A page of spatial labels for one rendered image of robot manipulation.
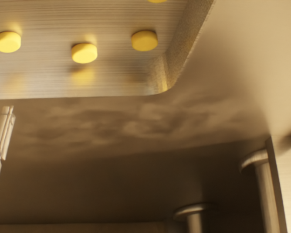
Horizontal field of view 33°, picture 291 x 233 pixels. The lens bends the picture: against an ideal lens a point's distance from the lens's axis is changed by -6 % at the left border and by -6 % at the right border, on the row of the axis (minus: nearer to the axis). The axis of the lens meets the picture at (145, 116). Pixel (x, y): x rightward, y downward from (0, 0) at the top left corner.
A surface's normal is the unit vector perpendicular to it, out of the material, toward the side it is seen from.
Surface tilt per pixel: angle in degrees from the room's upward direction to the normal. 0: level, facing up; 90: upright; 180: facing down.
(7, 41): 0
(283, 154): 90
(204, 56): 0
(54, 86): 90
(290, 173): 90
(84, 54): 0
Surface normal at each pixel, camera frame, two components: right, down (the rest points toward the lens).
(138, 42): 0.11, 0.91
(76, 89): 0.18, -0.42
